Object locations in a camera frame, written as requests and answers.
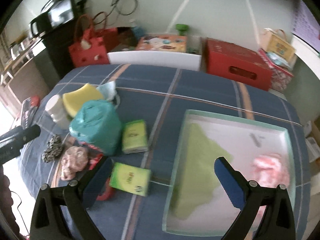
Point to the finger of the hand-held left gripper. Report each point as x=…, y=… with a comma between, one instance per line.
x=28, y=133

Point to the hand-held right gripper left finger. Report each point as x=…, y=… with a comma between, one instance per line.
x=98, y=182

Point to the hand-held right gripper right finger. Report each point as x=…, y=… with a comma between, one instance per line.
x=228, y=182

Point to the red tape roll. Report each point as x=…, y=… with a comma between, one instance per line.
x=108, y=193

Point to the red pink fluffy scrunchie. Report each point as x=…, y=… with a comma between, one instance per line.
x=94, y=162

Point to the black white spotted scrunchie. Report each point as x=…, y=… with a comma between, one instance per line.
x=52, y=148

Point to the pale pink scrunchie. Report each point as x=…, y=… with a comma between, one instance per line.
x=73, y=162

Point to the white tray box teal rim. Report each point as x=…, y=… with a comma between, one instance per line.
x=270, y=140

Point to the black red flat case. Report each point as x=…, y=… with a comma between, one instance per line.
x=28, y=113

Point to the white plastic bottle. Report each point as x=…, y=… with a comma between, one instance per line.
x=56, y=110

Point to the green cloth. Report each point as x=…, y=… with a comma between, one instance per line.
x=200, y=160

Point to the pink white fluffy scrunchie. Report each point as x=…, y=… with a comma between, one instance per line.
x=270, y=170

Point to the teal wet wipes pack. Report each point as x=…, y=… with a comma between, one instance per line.
x=96, y=127

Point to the yellow sponge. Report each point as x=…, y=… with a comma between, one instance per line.
x=75, y=100

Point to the wooden shelf rack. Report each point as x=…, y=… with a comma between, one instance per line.
x=15, y=60

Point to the black cabinet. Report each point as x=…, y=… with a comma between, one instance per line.
x=56, y=52

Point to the light blue face mask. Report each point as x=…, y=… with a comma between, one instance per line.
x=107, y=91

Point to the blue plaid bed sheet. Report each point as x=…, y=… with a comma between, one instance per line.
x=200, y=90

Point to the red handbag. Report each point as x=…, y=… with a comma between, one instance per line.
x=86, y=50

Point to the black kettle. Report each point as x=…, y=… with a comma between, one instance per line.
x=37, y=25

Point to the floral patterned box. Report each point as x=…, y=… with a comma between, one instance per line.
x=280, y=76

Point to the red cardboard box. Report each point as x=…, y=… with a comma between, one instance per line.
x=232, y=60

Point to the small black screen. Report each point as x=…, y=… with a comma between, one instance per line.
x=61, y=13

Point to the white foam board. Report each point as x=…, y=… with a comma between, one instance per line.
x=155, y=60

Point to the cream gift bag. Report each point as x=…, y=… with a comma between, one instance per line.
x=278, y=45

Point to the orange printed box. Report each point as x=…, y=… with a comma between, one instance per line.
x=162, y=43

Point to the green dumbbell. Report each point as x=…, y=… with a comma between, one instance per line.
x=182, y=28

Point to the purple wall calendar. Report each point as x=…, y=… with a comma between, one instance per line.
x=306, y=20

